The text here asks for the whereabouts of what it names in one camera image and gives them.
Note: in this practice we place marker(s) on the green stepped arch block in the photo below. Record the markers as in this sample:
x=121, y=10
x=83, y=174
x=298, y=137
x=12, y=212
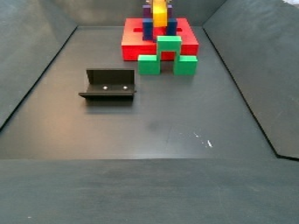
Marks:
x=171, y=49

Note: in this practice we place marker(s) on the yellow rectangular block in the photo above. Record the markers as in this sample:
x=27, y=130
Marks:
x=159, y=11

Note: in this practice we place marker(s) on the dark blue U block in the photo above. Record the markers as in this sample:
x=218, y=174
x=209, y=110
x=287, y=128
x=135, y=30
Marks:
x=165, y=31

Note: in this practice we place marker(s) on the purple U block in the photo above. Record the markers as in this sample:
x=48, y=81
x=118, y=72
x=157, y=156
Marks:
x=147, y=12

